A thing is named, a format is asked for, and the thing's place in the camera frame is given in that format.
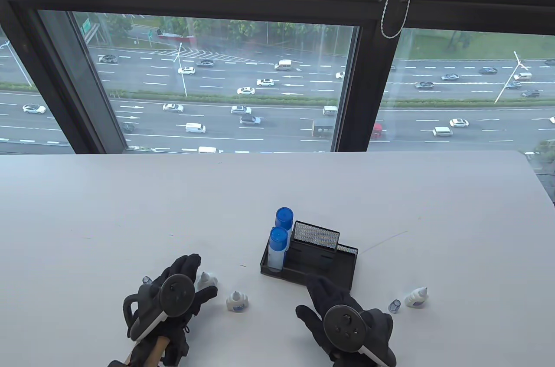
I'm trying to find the person's left forearm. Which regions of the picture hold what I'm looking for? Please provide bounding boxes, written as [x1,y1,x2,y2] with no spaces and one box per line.
[126,334,172,367]

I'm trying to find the white looped blind cord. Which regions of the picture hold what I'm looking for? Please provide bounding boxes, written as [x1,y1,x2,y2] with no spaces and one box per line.
[380,0,417,39]

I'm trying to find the black mesh desk organizer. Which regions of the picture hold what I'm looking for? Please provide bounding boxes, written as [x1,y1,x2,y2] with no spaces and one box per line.
[260,220,359,297]

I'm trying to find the person's right hand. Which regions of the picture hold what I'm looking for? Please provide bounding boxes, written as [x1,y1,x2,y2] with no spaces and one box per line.
[296,274,397,367]

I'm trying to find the blue bottle cap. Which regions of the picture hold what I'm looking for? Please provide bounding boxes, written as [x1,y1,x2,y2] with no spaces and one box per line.
[269,226,289,251]
[275,206,294,229]

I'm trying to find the black left hand controller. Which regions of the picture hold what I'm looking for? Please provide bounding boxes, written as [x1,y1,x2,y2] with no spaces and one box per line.
[123,274,196,341]

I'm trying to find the small white correction fluid bottle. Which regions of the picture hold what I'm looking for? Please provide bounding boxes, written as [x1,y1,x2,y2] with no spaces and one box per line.
[405,287,430,308]
[197,272,219,292]
[226,291,250,312]

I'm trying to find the black window frame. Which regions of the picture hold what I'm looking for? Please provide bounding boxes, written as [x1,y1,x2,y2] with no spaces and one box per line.
[0,0,555,155]

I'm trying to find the person's left hand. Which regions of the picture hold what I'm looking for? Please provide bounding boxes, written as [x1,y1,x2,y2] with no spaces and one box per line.
[108,253,218,367]

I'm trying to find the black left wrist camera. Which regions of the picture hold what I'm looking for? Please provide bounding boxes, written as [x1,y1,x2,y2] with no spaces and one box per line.
[163,332,191,365]

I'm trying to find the clear tall glue bottle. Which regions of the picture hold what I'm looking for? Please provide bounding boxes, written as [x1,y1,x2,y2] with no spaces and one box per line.
[268,248,287,273]

